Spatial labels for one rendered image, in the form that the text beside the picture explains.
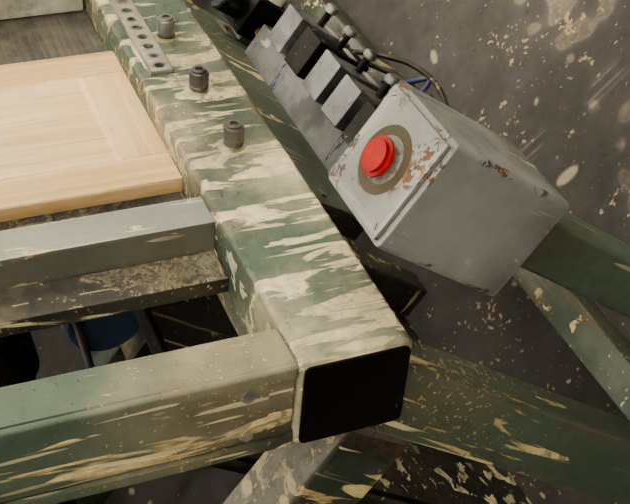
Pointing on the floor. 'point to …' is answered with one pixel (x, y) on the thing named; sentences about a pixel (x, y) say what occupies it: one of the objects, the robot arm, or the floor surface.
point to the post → (595, 267)
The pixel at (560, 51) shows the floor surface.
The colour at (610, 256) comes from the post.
